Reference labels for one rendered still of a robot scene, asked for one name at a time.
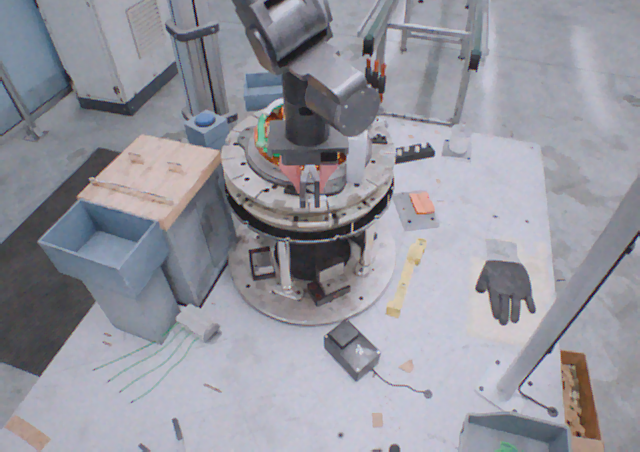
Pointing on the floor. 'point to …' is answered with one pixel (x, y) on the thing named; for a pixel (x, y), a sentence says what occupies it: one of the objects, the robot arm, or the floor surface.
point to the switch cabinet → (108, 34)
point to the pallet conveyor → (480, 42)
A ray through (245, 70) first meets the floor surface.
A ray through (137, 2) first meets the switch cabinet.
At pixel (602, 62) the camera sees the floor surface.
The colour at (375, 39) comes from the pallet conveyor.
